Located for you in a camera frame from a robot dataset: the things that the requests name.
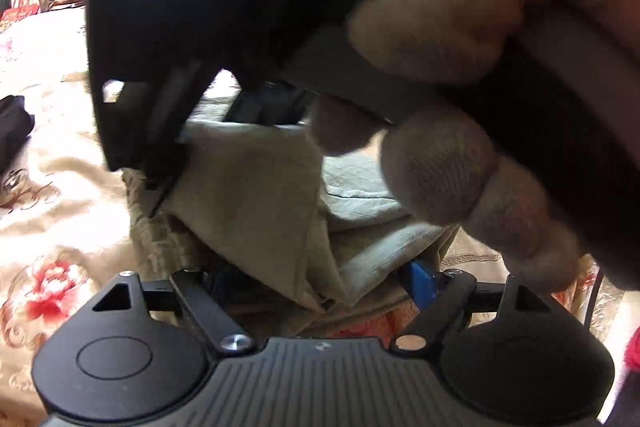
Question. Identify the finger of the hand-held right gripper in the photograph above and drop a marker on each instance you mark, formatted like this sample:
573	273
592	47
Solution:
270	106
167	132

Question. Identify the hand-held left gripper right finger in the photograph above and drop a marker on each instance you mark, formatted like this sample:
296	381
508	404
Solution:
419	281

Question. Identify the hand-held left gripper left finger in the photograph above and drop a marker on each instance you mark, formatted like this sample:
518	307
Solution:
200	304

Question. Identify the grey-green pants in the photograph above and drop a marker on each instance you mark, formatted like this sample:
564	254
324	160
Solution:
250	192

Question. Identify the floral beige bedspread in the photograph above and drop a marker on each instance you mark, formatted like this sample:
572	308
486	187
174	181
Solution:
60	217

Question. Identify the black cloth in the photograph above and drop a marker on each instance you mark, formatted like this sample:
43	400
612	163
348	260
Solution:
14	132

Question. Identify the red bag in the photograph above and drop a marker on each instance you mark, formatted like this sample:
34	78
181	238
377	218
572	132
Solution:
19	13

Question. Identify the pink red cloth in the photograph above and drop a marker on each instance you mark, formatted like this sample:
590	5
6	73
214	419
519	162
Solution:
633	352

